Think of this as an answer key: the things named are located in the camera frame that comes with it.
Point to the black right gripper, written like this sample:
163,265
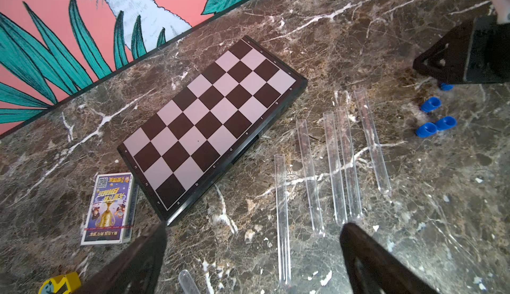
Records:
474,52

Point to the blue rubber stopper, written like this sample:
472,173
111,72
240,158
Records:
426,130
445,123
431,104
446,87

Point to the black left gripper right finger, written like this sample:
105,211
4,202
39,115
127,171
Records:
372,269

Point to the brown checkered chess board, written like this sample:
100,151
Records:
185,147

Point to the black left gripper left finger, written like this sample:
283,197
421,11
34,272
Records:
136,269

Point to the clear test tube blue stopper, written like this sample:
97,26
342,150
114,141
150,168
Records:
335,169
375,151
284,260
352,183
187,283

